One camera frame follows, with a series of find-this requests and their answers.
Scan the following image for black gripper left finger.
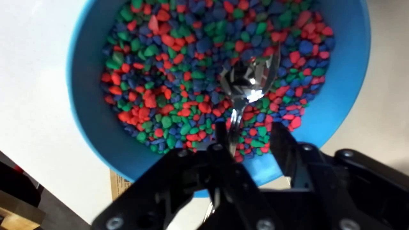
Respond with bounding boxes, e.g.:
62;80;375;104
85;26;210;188
90;121;256;230

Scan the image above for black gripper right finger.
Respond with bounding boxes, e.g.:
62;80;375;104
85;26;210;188
269;122;409;230

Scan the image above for metal spoon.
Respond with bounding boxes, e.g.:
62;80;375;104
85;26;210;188
217;44;282;158

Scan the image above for blue bowl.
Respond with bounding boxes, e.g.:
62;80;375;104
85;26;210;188
65;0;371;200

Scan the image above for colourful cereal pieces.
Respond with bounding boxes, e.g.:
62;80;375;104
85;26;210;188
99;0;337;165

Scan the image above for wooden cart platform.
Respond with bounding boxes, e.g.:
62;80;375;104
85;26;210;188
0;190;45;230

